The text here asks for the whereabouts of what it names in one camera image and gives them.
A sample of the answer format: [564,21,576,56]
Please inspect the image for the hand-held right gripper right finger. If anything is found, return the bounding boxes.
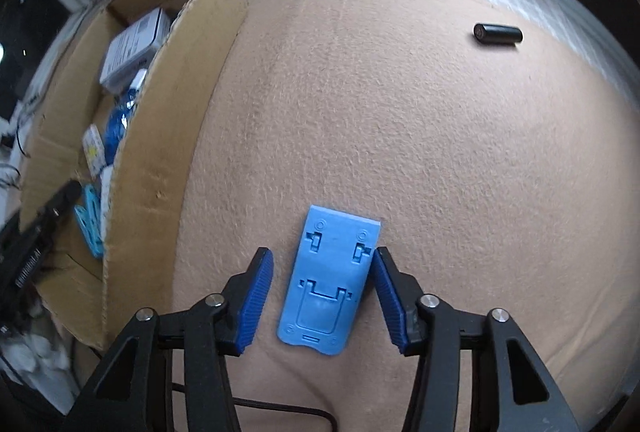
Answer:
[370,246,583,432]

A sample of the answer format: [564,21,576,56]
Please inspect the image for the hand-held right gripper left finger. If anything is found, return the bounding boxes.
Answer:
[60,246,275,432]

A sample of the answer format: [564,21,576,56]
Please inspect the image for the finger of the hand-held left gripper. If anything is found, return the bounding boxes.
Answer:
[35,179,83,225]

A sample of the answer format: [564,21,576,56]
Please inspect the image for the light blue spring clip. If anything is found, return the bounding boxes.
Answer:
[74,185,106,259]

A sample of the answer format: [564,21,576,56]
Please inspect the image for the blue plastic phone stand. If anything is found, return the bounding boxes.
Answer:
[276,205,382,355]

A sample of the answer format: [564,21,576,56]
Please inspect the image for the blue tape roll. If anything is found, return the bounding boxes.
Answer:
[104,87,146,163]

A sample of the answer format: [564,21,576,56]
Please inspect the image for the brown cardboard box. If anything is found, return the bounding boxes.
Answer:
[20,0,251,353]

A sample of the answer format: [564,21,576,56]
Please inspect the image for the white rectangular box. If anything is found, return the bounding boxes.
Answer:
[99,8,171,94]

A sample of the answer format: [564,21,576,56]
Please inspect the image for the brown mat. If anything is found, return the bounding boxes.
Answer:
[170,0,640,432]

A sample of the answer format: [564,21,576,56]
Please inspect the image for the black cylinder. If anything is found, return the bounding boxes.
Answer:
[473,22,523,46]

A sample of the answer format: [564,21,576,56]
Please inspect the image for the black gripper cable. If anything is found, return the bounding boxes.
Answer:
[172,382,338,432]

